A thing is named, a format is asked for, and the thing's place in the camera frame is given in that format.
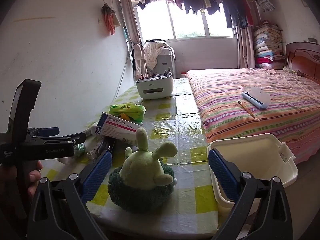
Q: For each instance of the stack of folded quilts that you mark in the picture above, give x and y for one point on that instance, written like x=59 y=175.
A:
x=268 y=45

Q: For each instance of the yellow pencil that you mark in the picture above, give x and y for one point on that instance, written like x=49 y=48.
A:
x=246 y=109

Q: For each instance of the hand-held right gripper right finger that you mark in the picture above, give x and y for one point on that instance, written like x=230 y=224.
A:
x=222 y=170

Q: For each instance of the orange hanging cloths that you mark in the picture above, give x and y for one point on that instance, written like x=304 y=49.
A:
x=110 y=20

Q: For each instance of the grey item on headboard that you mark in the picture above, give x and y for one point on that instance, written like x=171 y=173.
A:
x=311 y=40

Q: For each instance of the white appliance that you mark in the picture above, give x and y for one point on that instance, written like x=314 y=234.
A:
x=165 y=62

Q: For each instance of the bed with striped cover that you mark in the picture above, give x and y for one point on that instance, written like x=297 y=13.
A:
x=225 y=92

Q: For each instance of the beige garment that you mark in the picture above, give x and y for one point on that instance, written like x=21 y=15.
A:
x=138 y=55

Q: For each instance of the cream plastic bin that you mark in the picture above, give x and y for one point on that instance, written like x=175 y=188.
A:
x=255 y=160

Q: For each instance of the blue pencil case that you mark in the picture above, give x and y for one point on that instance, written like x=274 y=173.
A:
x=255 y=100

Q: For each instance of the white pink medicine box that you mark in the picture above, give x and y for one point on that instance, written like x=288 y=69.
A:
x=117 y=128

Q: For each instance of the green rabbit plush toy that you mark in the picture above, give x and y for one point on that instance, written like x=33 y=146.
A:
x=142 y=170

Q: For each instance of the dotted white cloth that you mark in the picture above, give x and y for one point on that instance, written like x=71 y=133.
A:
x=153 y=52

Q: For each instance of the beige curtain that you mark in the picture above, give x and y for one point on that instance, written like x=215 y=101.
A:
x=245 y=47
x=130 y=15

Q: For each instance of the green plastic bag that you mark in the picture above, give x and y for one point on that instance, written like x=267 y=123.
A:
x=130 y=110

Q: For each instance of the white desk organizer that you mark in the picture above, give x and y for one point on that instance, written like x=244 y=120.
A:
x=155 y=87

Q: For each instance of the row of hanging clothes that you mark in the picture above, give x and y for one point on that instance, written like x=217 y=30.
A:
x=225 y=0

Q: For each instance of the dark garment on hanger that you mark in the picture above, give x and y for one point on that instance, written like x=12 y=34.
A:
x=143 y=3

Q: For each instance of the floral pillow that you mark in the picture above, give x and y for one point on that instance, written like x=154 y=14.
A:
x=290 y=70

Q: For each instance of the bunch of pens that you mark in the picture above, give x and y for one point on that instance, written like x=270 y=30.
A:
x=155 y=74

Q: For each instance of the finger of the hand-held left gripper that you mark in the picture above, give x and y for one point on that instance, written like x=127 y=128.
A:
x=48 y=131
x=72 y=138

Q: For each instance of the yellow checked tablecloth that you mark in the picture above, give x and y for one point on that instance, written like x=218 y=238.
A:
x=185 y=180

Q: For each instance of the person's left hand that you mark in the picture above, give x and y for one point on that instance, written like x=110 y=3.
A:
x=33 y=180

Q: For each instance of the window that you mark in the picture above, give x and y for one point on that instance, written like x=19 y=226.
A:
x=190 y=25

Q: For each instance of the wooden headboard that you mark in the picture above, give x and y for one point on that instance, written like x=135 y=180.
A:
x=302 y=60

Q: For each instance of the clear wrapper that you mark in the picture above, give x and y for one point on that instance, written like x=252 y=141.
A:
x=93 y=152

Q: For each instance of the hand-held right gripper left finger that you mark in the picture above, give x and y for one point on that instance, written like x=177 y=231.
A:
x=97 y=172

